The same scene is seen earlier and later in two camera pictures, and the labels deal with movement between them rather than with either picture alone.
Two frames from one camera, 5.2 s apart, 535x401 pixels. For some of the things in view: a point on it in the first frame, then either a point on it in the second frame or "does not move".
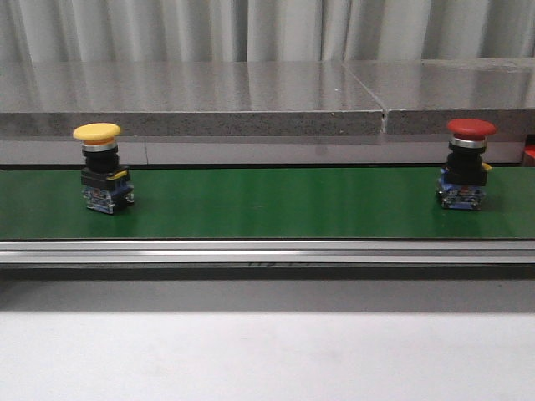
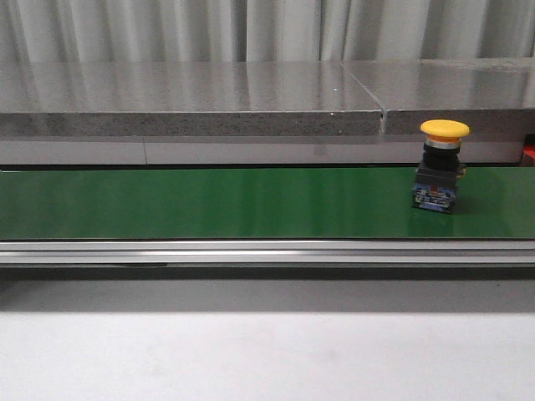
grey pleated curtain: x=198 y=31 does not move
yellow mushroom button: x=105 y=185 → x=435 y=180
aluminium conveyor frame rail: x=267 y=251 does not move
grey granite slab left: x=186 y=98 does not move
